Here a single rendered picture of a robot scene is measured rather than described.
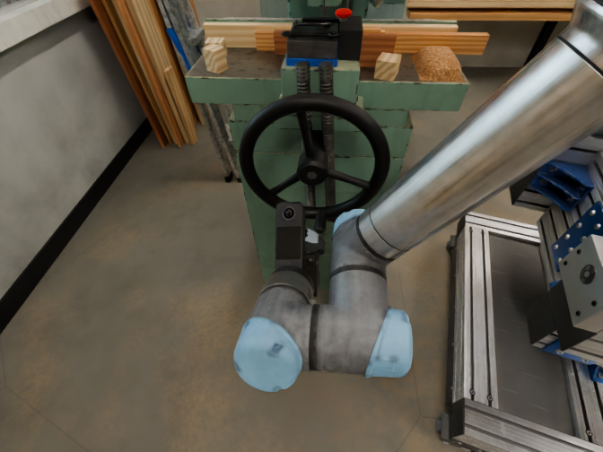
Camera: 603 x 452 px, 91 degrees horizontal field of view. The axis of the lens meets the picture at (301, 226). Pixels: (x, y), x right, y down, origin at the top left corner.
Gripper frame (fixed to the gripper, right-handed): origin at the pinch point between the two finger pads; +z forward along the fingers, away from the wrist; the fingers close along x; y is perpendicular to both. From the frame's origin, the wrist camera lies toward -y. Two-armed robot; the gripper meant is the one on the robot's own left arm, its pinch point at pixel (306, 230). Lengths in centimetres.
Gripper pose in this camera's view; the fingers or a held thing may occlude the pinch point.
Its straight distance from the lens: 63.2
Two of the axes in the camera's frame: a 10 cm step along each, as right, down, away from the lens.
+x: 9.9, 0.2, -1.5
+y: 0.3, 9.4, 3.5
